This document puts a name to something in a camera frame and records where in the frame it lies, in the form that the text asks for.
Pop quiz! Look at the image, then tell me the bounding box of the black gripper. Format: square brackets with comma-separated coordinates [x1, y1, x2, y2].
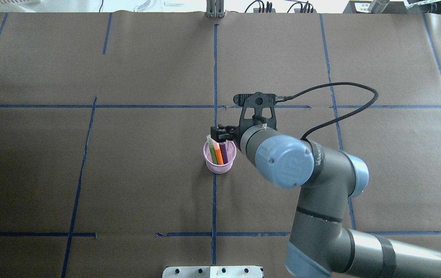
[210, 125, 248, 145]

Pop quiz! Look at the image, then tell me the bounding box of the orange highlighter pen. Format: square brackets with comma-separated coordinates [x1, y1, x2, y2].
[213, 140, 223, 165]

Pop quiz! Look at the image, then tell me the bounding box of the green highlighter pen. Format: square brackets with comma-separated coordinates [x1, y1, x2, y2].
[206, 134, 218, 165]

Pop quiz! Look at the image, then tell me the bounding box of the purple highlighter pen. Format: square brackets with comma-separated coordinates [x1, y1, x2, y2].
[219, 141, 229, 165]

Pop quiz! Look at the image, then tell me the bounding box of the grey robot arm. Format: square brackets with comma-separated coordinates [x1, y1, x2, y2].
[210, 124, 441, 278]

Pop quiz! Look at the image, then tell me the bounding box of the pink mesh pen holder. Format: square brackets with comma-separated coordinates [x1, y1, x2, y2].
[203, 134, 237, 174]

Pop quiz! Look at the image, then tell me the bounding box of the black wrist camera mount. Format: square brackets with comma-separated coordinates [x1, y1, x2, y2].
[233, 92, 278, 137]

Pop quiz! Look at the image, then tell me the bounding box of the black braided right cable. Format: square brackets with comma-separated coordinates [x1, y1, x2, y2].
[276, 82, 379, 140]

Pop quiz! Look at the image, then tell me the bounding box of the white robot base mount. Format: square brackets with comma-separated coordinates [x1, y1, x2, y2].
[162, 265, 264, 278]

